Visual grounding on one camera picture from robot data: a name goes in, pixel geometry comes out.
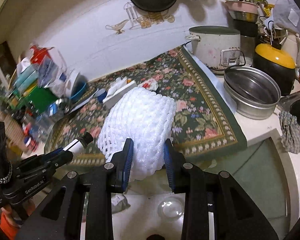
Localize white rice cooker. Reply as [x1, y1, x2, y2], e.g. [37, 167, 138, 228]
[186, 25, 241, 75]

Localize blue white plastic bag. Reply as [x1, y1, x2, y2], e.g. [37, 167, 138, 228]
[37, 55, 68, 98]

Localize white foam net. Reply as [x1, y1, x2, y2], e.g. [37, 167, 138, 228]
[97, 87, 176, 181]

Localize floral green table cloth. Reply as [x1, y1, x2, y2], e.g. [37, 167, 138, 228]
[44, 46, 247, 166]

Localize pink utensil holder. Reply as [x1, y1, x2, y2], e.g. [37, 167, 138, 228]
[225, 0, 258, 14]

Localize white flat box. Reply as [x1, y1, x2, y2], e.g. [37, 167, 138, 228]
[103, 80, 137, 109]

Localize white kettle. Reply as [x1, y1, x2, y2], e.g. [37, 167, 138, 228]
[282, 31, 300, 68]

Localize teal tissue packs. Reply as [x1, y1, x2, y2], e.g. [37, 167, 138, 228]
[14, 64, 38, 94]

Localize steel basin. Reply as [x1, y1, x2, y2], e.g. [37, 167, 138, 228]
[224, 66, 281, 120]

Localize blue bowl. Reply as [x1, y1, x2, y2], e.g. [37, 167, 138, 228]
[70, 81, 87, 103]

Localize yellow black pot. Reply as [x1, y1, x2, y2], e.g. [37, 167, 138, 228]
[252, 43, 296, 96]

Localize crumpled red white wrapper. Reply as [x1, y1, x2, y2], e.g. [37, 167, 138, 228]
[138, 78, 158, 92]

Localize white floor bowl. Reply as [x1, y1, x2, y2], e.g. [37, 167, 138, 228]
[157, 197, 184, 222]

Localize white tissue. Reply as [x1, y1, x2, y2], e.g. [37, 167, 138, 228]
[107, 77, 127, 96]

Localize small blue cup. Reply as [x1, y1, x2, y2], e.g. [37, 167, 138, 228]
[95, 88, 107, 103]

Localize grey cloth bag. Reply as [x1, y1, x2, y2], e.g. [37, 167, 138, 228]
[273, 0, 300, 35]

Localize plastic bag on floor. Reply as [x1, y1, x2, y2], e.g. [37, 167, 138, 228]
[111, 193, 130, 214]

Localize white plate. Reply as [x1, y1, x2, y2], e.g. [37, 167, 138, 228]
[64, 70, 81, 98]

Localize left hand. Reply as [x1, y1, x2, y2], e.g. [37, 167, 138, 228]
[1, 199, 36, 219]

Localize green box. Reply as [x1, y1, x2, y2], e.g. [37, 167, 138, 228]
[15, 85, 58, 115]

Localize grey knitted dishcloth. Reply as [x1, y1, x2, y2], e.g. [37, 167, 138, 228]
[279, 111, 300, 154]

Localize orange sleeve forearm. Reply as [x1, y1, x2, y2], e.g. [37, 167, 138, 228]
[0, 212, 20, 240]

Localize black white small bottle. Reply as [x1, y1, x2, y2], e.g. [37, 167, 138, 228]
[63, 132, 93, 158]

